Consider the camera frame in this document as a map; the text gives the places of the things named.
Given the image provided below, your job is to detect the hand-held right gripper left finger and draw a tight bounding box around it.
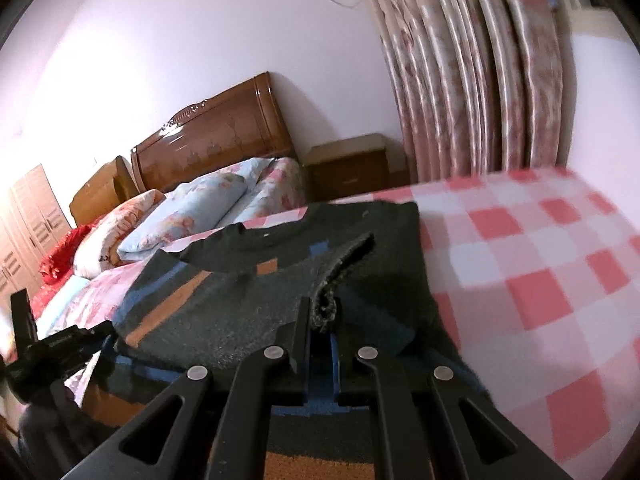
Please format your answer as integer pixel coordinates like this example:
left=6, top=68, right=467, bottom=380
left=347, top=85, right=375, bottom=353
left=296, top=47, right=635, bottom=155
left=62, top=296, right=321, bottom=480

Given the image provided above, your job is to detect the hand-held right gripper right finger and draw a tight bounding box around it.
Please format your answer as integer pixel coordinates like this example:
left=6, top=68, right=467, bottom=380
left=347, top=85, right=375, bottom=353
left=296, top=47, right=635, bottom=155
left=327, top=332, right=573, bottom=480

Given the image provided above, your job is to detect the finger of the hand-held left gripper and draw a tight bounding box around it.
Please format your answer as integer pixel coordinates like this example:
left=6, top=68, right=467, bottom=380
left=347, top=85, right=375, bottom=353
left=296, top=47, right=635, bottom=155
left=75, top=320, right=117, bottom=361

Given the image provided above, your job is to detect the dark green patterned sweater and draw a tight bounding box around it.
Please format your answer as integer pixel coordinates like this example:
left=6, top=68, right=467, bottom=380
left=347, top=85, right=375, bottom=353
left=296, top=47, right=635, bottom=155
left=82, top=201, right=501, bottom=480

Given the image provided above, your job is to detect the light blue blanket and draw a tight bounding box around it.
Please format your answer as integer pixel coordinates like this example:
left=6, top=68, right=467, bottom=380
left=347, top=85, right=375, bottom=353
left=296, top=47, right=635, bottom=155
left=37, top=275, right=92, bottom=337

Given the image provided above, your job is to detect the red cloth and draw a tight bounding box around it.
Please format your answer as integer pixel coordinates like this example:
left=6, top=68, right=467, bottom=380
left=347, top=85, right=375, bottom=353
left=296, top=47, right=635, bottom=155
left=39, top=225, right=93, bottom=286

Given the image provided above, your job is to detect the pink floral pillow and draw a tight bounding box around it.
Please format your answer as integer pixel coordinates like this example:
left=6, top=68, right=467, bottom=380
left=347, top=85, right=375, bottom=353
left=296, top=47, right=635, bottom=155
left=72, top=190, right=167, bottom=281

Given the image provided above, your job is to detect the light wooden wardrobe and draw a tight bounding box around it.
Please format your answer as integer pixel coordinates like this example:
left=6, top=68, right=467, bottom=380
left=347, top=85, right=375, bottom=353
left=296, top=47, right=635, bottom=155
left=0, top=164, right=73, bottom=301

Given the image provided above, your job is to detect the small wooden headboard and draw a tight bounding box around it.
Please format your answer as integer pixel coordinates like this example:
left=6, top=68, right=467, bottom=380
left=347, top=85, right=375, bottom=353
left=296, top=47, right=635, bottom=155
left=69, top=155, right=141, bottom=227

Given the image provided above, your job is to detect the blue floral pillow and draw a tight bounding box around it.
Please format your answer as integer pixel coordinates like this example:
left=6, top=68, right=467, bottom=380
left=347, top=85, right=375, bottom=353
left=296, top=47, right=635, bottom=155
left=117, top=175, right=251, bottom=263

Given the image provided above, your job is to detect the blue pink floral quilt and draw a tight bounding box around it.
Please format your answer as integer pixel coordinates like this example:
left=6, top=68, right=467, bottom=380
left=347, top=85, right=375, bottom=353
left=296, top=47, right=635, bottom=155
left=220, top=156, right=306, bottom=221

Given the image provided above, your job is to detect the wooden nightstand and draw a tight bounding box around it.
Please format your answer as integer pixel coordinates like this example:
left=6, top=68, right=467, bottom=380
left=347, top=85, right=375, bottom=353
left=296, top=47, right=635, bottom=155
left=304, top=133, right=411, bottom=203

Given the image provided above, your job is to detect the pink checked bed sheet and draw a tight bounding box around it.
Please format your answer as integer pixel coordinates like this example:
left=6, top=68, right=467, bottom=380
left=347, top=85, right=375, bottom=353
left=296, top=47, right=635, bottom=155
left=35, top=167, right=640, bottom=480

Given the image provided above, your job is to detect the large wooden headboard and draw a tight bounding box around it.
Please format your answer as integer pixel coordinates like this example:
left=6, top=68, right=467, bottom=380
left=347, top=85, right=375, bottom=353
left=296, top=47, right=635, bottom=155
left=131, top=71, right=297, bottom=194

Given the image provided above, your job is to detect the pink floral curtain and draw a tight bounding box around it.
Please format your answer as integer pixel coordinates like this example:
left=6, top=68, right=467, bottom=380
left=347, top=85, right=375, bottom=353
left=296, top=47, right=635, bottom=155
left=352, top=0, right=576, bottom=183

